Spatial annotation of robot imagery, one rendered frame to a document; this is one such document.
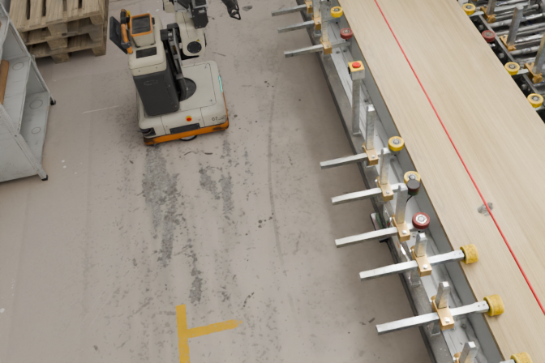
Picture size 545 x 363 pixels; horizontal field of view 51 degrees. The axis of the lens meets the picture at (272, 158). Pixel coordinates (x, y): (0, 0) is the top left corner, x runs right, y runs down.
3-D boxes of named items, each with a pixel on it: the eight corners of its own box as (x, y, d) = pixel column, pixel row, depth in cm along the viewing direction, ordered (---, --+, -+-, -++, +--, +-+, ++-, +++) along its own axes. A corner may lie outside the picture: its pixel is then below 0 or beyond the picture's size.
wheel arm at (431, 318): (378, 335, 232) (378, 332, 230) (375, 327, 235) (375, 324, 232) (495, 309, 234) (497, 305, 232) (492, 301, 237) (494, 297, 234)
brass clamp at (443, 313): (439, 330, 232) (441, 326, 228) (427, 301, 241) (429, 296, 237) (454, 327, 232) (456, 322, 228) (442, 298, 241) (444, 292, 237)
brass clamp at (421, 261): (418, 277, 248) (419, 271, 245) (408, 251, 257) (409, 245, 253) (432, 275, 249) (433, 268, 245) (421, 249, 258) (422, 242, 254)
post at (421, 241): (410, 293, 275) (419, 239, 239) (408, 287, 277) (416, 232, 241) (418, 292, 275) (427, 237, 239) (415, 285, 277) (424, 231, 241)
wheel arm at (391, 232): (336, 249, 273) (336, 245, 270) (335, 243, 275) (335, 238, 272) (424, 230, 275) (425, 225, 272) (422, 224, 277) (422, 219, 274)
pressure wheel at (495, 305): (491, 303, 230) (482, 292, 237) (492, 320, 232) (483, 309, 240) (505, 300, 230) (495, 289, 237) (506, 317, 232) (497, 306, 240)
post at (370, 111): (366, 170, 320) (368, 109, 284) (364, 166, 323) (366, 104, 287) (372, 169, 320) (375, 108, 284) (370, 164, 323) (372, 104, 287)
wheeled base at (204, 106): (145, 148, 440) (136, 125, 421) (143, 94, 482) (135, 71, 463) (230, 130, 443) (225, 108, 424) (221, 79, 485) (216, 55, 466)
